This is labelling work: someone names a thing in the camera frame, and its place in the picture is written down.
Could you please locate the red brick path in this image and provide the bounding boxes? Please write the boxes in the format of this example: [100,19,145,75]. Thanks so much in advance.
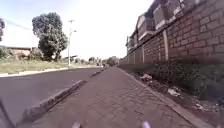
[31,66,198,128]

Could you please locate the pale litter piece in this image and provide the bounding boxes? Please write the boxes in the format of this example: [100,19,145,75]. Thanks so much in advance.
[167,87,181,98]
[139,73,153,82]

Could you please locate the street lamp pole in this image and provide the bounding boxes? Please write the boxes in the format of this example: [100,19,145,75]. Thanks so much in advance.
[67,19,78,67]

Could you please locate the row of buildings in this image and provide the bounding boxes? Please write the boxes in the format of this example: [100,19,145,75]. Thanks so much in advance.
[125,0,201,51]

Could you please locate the pale path edging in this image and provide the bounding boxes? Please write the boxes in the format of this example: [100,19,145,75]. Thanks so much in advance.
[118,67,214,128]

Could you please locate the large dark tree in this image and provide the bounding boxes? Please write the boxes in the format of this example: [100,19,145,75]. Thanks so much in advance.
[31,12,69,62]

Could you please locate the concrete kerb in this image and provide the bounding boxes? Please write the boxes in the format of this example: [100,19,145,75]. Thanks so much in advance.
[15,67,109,128]

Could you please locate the weedy verge strip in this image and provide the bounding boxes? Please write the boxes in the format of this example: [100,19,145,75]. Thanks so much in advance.
[119,59,224,128]

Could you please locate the grey asphalt road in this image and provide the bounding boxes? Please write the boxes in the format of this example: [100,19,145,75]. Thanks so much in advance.
[0,67,103,128]

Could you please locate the pale pavement strip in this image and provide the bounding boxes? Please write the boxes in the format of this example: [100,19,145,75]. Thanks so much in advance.
[0,66,101,78]

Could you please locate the grass verge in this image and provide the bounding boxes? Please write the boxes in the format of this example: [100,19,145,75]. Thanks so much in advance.
[0,59,101,75]

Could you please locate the low building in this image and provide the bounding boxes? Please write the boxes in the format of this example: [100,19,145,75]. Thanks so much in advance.
[6,46,33,59]

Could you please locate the brick boundary wall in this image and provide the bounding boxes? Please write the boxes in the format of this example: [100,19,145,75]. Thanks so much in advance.
[118,0,224,66]

